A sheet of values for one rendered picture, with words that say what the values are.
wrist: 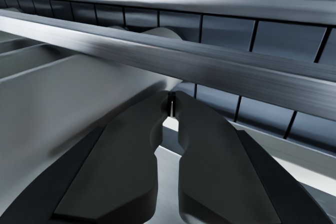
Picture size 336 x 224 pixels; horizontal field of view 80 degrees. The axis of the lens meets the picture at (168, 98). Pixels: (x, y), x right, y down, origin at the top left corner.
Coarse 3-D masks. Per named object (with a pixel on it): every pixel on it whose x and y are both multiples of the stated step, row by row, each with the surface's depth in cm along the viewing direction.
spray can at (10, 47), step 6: (0, 42) 16; (6, 42) 16; (12, 42) 16; (18, 42) 16; (24, 42) 16; (30, 42) 17; (36, 42) 17; (42, 42) 17; (0, 48) 15; (6, 48) 15; (12, 48) 16; (18, 48) 16
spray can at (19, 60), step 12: (24, 48) 13; (36, 48) 13; (48, 48) 13; (60, 48) 14; (0, 60) 11; (12, 60) 12; (24, 60) 12; (36, 60) 12; (48, 60) 13; (0, 72) 11; (12, 72) 11
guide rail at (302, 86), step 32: (32, 32) 12; (64, 32) 11; (96, 32) 10; (128, 32) 10; (128, 64) 9; (160, 64) 8; (192, 64) 7; (224, 64) 7; (256, 64) 6; (288, 64) 6; (320, 64) 6; (256, 96) 7; (288, 96) 6; (320, 96) 6
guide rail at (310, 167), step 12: (168, 120) 16; (252, 132) 15; (264, 144) 14; (276, 144) 14; (288, 144) 14; (276, 156) 13; (288, 156) 13; (300, 156) 13; (312, 156) 13; (324, 156) 13; (288, 168) 12; (300, 168) 12; (312, 168) 12; (324, 168) 12; (300, 180) 12; (312, 180) 12; (324, 180) 12
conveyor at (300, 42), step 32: (0, 0) 30; (32, 0) 25; (64, 0) 23; (192, 32) 16; (224, 32) 14; (256, 32) 13; (288, 32) 12; (320, 32) 11; (192, 96) 18; (224, 96) 17; (256, 128) 16; (288, 128) 16; (320, 128) 14
